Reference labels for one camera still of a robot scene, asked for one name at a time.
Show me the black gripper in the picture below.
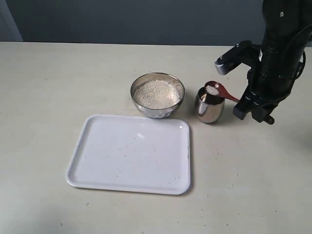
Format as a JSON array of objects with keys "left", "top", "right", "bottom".
[{"left": 233, "top": 36, "right": 305, "bottom": 125}]

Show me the brown wooden spoon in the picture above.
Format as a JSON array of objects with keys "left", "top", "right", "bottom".
[{"left": 204, "top": 81, "right": 239, "bottom": 103}]

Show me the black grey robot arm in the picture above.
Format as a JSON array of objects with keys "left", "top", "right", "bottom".
[{"left": 233, "top": 0, "right": 312, "bottom": 124}]

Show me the shiny steel cup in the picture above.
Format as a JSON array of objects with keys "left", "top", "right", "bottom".
[{"left": 195, "top": 87, "right": 225, "bottom": 124}]

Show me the steel bowl with rice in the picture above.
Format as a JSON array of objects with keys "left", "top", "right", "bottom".
[{"left": 130, "top": 73, "right": 185, "bottom": 118}]

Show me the white plastic tray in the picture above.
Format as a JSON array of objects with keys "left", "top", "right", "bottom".
[{"left": 66, "top": 115, "right": 191, "bottom": 195}]

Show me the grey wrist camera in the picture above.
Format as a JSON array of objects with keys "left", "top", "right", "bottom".
[{"left": 214, "top": 40, "right": 260, "bottom": 76}]

